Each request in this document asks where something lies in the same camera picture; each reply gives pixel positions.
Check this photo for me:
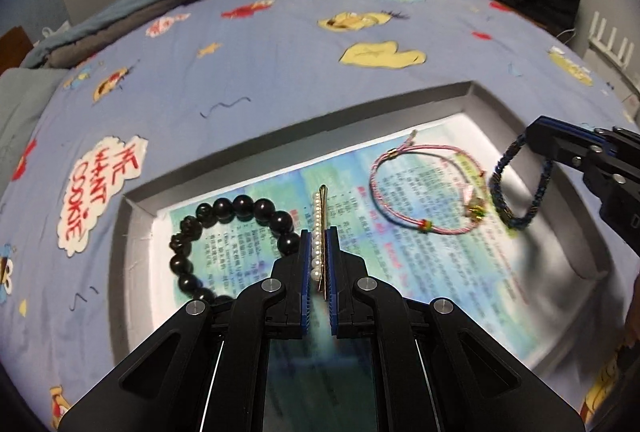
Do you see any dark blue beaded bracelet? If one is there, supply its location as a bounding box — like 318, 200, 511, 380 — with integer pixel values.
489, 132, 554, 231

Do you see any white wifi router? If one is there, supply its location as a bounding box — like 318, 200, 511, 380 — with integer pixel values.
585, 11, 637, 84

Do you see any grey shallow cardboard tray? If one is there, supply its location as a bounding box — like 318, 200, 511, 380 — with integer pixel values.
108, 82, 612, 372

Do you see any printed paper sheet in tray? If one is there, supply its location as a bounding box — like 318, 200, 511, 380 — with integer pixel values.
149, 111, 598, 368

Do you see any blue Sesame Street bedsheet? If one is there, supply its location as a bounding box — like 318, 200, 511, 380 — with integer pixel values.
1, 0, 638, 430

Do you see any grey blue pillow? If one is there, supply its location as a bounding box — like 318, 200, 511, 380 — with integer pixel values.
0, 67, 66, 193

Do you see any white plastic bag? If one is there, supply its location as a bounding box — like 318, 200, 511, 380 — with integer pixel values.
41, 21, 72, 38

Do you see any wooden headboard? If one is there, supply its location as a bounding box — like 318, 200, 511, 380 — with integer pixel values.
0, 26, 34, 74

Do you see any black bead bracelet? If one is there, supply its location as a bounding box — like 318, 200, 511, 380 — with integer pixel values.
169, 194, 302, 306

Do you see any pink woven string bracelet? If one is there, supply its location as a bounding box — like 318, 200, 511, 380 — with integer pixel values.
369, 129, 487, 236

